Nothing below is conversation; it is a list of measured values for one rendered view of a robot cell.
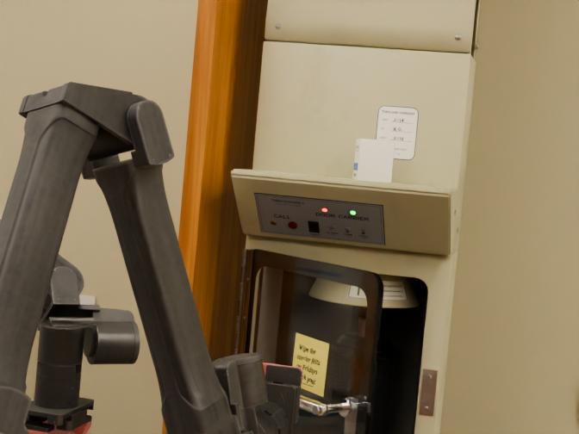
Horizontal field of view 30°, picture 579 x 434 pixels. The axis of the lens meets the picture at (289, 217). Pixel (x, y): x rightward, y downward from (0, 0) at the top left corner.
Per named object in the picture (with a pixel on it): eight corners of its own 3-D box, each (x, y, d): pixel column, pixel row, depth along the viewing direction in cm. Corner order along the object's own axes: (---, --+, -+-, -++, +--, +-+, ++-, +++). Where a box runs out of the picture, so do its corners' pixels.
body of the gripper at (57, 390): (94, 412, 145) (98, 358, 144) (60, 430, 135) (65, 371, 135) (50, 406, 146) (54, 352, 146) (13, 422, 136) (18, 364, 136)
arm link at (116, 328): (33, 295, 147) (49, 265, 141) (114, 297, 153) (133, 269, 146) (40, 377, 141) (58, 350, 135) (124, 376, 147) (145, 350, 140)
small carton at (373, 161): (352, 179, 160) (356, 139, 160) (386, 182, 161) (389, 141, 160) (356, 179, 155) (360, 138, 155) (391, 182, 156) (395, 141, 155)
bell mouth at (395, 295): (322, 288, 185) (325, 256, 185) (425, 300, 181) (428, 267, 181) (299, 299, 168) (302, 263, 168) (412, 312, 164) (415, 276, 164)
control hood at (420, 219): (245, 232, 169) (250, 169, 168) (452, 255, 161) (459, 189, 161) (223, 236, 158) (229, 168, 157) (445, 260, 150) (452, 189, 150)
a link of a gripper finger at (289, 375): (314, 359, 145) (299, 370, 136) (310, 412, 145) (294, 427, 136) (265, 353, 146) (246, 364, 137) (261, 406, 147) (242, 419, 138)
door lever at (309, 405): (307, 402, 154) (308, 384, 154) (351, 418, 147) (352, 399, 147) (277, 405, 151) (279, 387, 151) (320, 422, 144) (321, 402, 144)
